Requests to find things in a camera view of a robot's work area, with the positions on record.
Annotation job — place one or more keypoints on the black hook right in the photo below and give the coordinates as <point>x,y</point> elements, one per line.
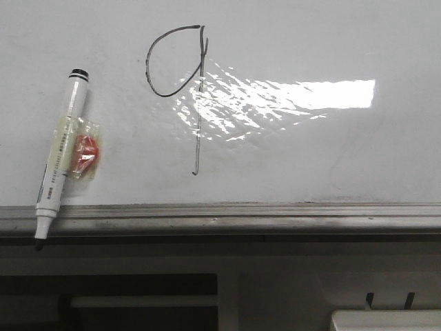
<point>409,301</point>

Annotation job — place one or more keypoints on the red magnet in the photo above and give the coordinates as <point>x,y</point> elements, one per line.
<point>75,149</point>

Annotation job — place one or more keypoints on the black hook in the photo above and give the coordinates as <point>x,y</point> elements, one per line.
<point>369,300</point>
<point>409,301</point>

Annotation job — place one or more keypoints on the grey aluminium whiteboard tray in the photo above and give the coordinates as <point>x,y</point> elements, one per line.
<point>135,220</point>

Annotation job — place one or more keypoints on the black hook left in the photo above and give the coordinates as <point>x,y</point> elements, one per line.
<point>369,300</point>

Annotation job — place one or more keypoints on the white box lower right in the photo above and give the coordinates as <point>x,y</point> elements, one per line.
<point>385,320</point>

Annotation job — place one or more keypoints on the white whiteboard marker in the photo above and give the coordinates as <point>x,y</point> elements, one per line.
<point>49,198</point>

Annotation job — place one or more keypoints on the white whiteboard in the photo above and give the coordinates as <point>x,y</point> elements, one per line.
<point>228,101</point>

